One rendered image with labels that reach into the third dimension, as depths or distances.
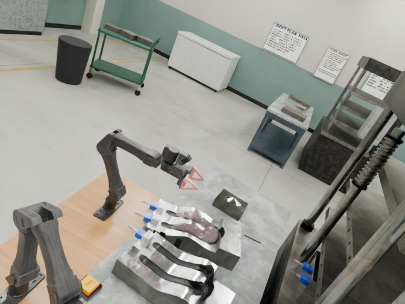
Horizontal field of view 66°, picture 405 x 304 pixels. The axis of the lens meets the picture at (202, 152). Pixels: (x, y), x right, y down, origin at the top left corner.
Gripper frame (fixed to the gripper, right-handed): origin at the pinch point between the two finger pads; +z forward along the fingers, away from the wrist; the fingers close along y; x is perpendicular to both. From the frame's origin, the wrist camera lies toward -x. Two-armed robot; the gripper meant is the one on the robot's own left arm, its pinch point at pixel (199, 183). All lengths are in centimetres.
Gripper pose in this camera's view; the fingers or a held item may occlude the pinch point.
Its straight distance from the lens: 146.2
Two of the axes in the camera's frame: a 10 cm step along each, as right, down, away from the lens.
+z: 8.8, 4.7, -1.0
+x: -3.9, 8.2, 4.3
